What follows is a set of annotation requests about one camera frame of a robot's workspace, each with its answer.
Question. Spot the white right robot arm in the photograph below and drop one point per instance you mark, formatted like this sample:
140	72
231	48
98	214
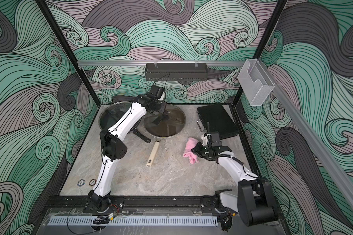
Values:
254	199

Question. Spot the pink cloth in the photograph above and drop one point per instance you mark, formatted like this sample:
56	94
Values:
191	143

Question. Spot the aluminium right rail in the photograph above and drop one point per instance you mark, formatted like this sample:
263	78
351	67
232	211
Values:
287	94

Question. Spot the white cable duct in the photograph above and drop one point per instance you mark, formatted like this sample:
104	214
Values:
136	221

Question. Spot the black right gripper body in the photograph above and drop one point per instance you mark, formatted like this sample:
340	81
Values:
202	151

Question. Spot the black case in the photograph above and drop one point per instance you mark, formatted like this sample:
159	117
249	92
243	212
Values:
219	121

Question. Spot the clear wall bin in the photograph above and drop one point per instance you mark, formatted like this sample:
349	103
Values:
256	81

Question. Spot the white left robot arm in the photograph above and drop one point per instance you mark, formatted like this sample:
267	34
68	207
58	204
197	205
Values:
113	148

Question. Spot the red poker chip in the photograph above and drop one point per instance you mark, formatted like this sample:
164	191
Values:
92	182

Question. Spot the aluminium rail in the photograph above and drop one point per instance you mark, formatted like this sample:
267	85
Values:
133	63
287	94

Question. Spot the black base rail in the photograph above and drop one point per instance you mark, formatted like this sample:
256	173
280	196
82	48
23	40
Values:
129	204

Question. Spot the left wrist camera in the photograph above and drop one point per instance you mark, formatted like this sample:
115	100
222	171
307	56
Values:
158	92

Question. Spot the black frying pan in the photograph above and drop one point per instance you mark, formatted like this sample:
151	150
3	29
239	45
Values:
141	135

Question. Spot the black wall shelf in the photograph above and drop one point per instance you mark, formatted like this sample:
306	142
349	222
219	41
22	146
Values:
176	72

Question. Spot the blue poker chip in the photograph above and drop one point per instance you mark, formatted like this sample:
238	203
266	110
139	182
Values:
81	182

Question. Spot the aluminium back rail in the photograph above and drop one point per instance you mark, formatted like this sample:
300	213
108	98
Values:
133	63

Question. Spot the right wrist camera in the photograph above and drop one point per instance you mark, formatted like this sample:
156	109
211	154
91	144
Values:
211	139

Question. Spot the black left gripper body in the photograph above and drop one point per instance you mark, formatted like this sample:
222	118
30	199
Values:
160	107

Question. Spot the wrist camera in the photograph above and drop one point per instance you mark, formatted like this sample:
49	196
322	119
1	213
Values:
158	92
211	139

